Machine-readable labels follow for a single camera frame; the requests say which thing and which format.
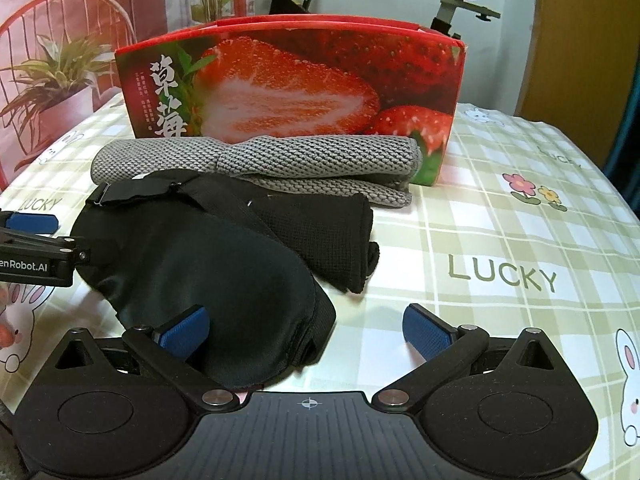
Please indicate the red strawberry print box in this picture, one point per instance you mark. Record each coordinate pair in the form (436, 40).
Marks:
(300, 75)

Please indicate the grey knitted cloth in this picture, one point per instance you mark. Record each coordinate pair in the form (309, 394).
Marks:
(310, 160)

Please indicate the wooden door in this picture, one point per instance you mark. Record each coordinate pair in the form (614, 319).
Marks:
(575, 35)

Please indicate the black eye mask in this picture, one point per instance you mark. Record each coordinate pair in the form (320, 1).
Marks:
(200, 260)

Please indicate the black knitted cloth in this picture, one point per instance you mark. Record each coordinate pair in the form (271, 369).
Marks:
(320, 235)

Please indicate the teal curtain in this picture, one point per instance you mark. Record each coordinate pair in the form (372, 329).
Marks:
(627, 170)

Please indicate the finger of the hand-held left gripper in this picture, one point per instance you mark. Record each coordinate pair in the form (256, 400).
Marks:
(30, 223)

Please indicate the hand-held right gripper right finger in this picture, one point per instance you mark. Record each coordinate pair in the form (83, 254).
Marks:
(430, 332)

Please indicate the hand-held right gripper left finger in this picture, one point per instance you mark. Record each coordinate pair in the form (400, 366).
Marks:
(185, 335)

